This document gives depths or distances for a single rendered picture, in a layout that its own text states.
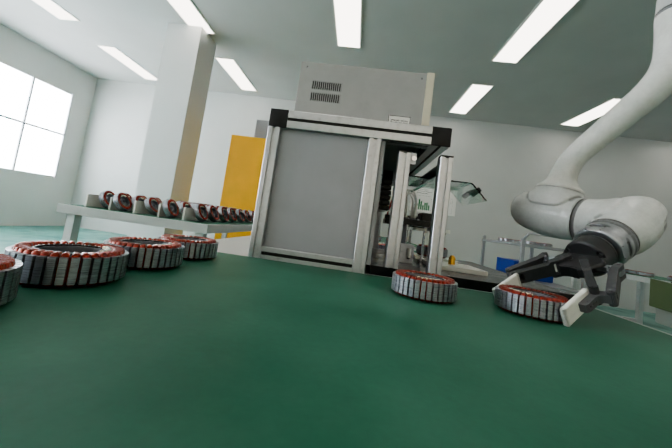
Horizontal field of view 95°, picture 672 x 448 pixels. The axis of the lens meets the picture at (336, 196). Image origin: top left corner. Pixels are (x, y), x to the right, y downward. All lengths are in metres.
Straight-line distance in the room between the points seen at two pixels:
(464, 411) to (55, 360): 0.26
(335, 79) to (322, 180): 0.34
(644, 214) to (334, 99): 0.75
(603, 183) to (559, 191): 7.07
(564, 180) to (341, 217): 0.55
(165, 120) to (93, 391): 4.70
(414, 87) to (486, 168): 5.99
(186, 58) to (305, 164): 4.41
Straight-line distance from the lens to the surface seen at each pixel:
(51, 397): 0.24
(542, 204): 0.91
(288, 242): 0.76
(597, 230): 0.79
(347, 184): 0.75
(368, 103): 0.93
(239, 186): 4.76
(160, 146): 4.82
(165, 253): 0.54
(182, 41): 5.23
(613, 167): 8.14
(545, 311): 0.60
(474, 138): 6.95
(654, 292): 1.24
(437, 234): 0.77
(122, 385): 0.24
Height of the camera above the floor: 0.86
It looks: 5 degrees up
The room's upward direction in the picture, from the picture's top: 8 degrees clockwise
